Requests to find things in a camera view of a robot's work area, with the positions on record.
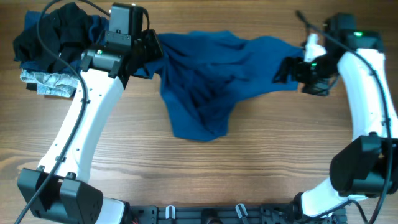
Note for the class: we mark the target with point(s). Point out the blue polo shirt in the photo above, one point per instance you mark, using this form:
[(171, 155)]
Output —
[(204, 74)]

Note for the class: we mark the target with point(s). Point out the light grey folded garment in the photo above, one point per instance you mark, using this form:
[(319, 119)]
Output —
[(54, 84)]

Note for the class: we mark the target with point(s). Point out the black folded garment bottom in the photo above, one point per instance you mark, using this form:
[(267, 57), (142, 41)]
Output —
[(31, 86)]

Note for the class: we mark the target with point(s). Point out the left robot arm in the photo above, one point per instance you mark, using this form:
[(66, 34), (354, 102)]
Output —
[(58, 189)]

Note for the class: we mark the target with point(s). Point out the black folded garment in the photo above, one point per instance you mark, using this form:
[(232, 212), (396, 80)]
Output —
[(31, 86), (53, 34)]

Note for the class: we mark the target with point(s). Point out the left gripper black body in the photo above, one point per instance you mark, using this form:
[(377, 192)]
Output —
[(148, 47)]

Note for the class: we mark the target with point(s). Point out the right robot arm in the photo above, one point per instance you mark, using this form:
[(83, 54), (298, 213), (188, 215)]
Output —
[(367, 167)]

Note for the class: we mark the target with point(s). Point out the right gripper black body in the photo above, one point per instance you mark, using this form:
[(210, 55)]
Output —
[(315, 74)]

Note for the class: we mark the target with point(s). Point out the navy blue folded garment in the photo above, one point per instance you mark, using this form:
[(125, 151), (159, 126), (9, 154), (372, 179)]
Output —
[(34, 37)]

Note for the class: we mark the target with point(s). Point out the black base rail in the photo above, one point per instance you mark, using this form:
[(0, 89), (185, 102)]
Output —
[(238, 214)]

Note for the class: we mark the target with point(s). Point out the black folded garment top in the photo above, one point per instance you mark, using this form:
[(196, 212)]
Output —
[(53, 34)]

